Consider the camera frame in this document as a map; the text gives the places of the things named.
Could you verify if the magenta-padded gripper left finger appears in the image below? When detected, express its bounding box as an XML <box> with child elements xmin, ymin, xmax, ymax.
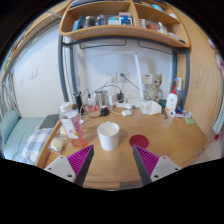
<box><xmin>44</xmin><ymin>144</ymin><xmax>95</xmax><ymax>187</ymax></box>

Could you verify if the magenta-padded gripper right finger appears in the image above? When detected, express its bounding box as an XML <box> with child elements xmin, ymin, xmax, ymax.
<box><xmin>132</xmin><ymin>144</ymin><xmax>183</xmax><ymax>186</ymax></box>

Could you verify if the clear bottle with pink drink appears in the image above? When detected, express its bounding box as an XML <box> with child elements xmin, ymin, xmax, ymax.
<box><xmin>59</xmin><ymin>101</ymin><xmax>88</xmax><ymax>149</ymax></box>

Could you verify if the bun in plastic bag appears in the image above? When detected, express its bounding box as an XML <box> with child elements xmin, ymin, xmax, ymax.
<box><xmin>58</xmin><ymin>124</ymin><xmax>69</xmax><ymax>137</ymax></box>
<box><xmin>48</xmin><ymin>136</ymin><xmax>65</xmax><ymax>154</ymax></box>

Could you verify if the flat round red coaster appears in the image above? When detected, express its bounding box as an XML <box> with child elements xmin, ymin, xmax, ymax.
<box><xmin>129</xmin><ymin>134</ymin><xmax>150</xmax><ymax>150</ymax></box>

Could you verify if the grey laptop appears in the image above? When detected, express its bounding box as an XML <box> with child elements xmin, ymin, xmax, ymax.
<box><xmin>39</xmin><ymin>113</ymin><xmax>60</xmax><ymax>130</ymax></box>

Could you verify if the white cup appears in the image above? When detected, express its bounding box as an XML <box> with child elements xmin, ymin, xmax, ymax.
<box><xmin>96</xmin><ymin>121</ymin><xmax>121</xmax><ymax>152</ymax></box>

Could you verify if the bed with teal pillow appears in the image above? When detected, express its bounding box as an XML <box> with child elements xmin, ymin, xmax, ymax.
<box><xmin>0</xmin><ymin>109</ymin><xmax>54</xmax><ymax>164</ymax></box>

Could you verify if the white translucent bag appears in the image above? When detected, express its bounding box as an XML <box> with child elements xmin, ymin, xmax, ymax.
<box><xmin>139</xmin><ymin>99</ymin><xmax>163</xmax><ymax>116</ymax></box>

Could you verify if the white pump lotion bottle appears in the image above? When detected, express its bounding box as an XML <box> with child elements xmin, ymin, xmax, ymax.
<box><xmin>165</xmin><ymin>85</ymin><xmax>179</xmax><ymax>113</ymax></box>

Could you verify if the black charger block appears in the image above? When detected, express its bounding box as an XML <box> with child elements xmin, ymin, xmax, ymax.
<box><xmin>99</xmin><ymin>105</ymin><xmax>110</xmax><ymax>117</ymax></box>

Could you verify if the black electric shaver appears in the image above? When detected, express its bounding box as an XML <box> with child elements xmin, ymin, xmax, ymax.
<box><xmin>73</xmin><ymin>90</ymin><xmax>84</xmax><ymax>114</ymax></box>

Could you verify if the white power strip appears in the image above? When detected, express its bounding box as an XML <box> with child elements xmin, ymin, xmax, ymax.
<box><xmin>114</xmin><ymin>101</ymin><xmax>134</xmax><ymax>110</ymax></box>

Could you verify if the steel tumbler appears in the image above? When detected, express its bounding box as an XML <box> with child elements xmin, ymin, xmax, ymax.
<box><xmin>95</xmin><ymin>89</ymin><xmax>107</xmax><ymax>107</ymax></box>

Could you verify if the brown tree-creature figurine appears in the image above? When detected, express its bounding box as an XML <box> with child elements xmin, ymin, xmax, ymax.
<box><xmin>148</xmin><ymin>73</ymin><xmax>164</xmax><ymax>102</ymax></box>

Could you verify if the black plug adapter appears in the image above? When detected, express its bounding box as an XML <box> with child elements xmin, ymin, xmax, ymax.
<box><xmin>117</xmin><ymin>90</ymin><xmax>125</xmax><ymax>103</ymax></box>

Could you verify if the white charger block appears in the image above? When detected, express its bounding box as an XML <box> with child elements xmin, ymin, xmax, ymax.
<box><xmin>107</xmin><ymin>93</ymin><xmax>118</xmax><ymax>107</ymax></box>

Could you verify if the striped curtain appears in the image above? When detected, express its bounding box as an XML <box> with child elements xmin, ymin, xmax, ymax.
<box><xmin>0</xmin><ymin>71</ymin><xmax>21</xmax><ymax>118</ymax></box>

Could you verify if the wooden shelf unit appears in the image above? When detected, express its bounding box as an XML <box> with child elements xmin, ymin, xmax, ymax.
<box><xmin>59</xmin><ymin>0</ymin><xmax>191</xmax><ymax>49</ymax></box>

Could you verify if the white wall switch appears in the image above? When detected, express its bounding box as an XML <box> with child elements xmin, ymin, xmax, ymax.
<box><xmin>28</xmin><ymin>68</ymin><xmax>39</xmax><ymax>80</ymax></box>

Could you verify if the white wall outlet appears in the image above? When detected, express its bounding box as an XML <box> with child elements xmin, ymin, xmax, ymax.
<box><xmin>106</xmin><ymin>71</ymin><xmax>129</xmax><ymax>84</ymax></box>

